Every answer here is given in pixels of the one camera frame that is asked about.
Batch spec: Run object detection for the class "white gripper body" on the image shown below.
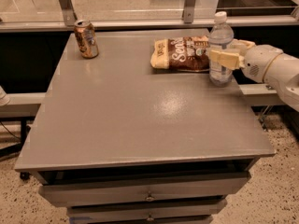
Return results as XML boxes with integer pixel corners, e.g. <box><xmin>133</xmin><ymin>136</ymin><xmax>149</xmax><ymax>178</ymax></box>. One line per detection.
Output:
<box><xmin>242</xmin><ymin>45</ymin><xmax>283</xmax><ymax>83</ymax></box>

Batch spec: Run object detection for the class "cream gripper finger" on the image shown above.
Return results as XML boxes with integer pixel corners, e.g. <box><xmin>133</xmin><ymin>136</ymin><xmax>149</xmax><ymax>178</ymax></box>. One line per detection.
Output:
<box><xmin>208</xmin><ymin>49</ymin><xmax>244</xmax><ymax>70</ymax></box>
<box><xmin>230</xmin><ymin>39</ymin><xmax>256</xmax><ymax>56</ymax></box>

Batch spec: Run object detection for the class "clear plastic water bottle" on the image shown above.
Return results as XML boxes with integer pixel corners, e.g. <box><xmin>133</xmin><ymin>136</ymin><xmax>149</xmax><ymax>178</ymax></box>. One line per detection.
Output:
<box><xmin>208</xmin><ymin>11</ymin><xmax>234</xmax><ymax>87</ymax></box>

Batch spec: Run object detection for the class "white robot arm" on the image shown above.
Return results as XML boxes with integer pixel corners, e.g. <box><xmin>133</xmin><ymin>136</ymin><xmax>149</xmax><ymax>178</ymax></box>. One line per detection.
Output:
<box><xmin>207</xmin><ymin>39</ymin><xmax>299</xmax><ymax>111</ymax></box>

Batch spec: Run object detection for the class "brown chip bag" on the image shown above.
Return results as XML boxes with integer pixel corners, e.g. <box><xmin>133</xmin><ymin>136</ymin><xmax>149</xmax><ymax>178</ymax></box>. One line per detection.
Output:
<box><xmin>150</xmin><ymin>35</ymin><xmax>209</xmax><ymax>72</ymax></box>

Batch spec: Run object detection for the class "upper grey drawer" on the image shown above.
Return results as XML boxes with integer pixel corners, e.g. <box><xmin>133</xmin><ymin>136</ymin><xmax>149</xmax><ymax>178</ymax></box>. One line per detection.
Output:
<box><xmin>39</xmin><ymin>172</ymin><xmax>250</xmax><ymax>207</ymax></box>

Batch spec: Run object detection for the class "grey drawer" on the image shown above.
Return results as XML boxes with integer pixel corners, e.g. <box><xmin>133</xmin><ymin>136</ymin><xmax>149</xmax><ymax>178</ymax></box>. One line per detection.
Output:
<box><xmin>39</xmin><ymin>172</ymin><xmax>250</xmax><ymax>207</ymax></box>
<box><xmin>67</xmin><ymin>200</ymin><xmax>227</xmax><ymax>223</ymax></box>

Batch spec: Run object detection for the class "grey drawer cabinet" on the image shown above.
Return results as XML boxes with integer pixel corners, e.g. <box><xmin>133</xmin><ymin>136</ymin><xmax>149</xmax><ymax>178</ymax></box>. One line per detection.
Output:
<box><xmin>15</xmin><ymin>31</ymin><xmax>274</xmax><ymax>224</ymax></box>

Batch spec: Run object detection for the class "brown soda can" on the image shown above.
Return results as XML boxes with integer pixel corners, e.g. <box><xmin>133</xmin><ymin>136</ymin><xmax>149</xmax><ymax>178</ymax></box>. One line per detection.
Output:
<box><xmin>74</xmin><ymin>20</ymin><xmax>99</xmax><ymax>59</ymax></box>

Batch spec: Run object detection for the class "lower grey drawer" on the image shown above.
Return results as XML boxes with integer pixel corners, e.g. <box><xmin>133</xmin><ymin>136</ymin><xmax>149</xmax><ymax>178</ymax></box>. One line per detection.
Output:
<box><xmin>67</xmin><ymin>200</ymin><xmax>227</xmax><ymax>223</ymax></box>

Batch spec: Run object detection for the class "metal railing frame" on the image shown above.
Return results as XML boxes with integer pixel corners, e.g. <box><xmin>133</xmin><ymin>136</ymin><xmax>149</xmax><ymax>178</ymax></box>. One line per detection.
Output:
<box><xmin>0</xmin><ymin>0</ymin><xmax>299</xmax><ymax>32</ymax></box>

